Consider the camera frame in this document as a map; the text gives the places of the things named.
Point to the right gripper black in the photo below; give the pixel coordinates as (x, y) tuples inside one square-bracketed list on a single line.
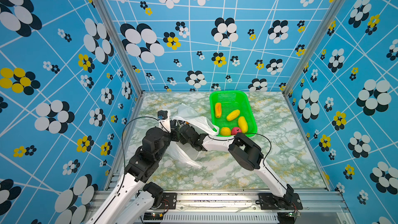
[(182, 139)]

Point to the white plastic bag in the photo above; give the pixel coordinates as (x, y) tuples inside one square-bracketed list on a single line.
[(185, 154)]

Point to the yellow lemon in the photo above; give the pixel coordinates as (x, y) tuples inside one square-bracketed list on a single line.
[(225, 131)]

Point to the red dragon fruit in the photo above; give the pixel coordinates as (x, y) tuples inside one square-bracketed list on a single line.
[(235, 131)]

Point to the yellow banana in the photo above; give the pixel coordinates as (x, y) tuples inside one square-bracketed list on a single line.
[(233, 115)]

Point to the yellow mango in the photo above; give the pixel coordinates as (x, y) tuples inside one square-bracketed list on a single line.
[(242, 124)]

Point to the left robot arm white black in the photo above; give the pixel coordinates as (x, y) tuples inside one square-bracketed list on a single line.
[(133, 195)]

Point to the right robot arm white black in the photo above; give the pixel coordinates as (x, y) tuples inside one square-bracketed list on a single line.
[(248, 155)]

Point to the green plastic basket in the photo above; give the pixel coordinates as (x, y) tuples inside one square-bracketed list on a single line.
[(228, 106)]

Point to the left circuit board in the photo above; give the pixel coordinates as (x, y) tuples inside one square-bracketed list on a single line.
[(153, 217)]

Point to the circuit board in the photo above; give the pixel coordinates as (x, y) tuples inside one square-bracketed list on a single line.
[(153, 217), (288, 218)]

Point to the right circuit board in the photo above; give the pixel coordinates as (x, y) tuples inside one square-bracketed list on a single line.
[(288, 218)]

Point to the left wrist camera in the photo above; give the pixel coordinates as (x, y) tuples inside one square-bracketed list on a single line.
[(164, 120)]

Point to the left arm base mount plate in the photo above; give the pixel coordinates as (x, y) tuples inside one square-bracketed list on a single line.
[(165, 201)]

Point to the aluminium front rail frame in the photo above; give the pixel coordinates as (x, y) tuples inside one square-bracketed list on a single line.
[(238, 207)]

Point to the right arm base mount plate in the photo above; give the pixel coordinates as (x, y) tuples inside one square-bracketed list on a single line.
[(268, 201)]

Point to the left aluminium corner post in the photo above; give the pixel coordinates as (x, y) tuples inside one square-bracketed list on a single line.
[(111, 29)]

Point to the aluminium corner post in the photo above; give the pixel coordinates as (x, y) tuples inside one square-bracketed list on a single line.
[(330, 15), (111, 29)]

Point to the right aluminium corner post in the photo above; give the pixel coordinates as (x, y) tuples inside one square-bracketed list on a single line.
[(330, 15)]

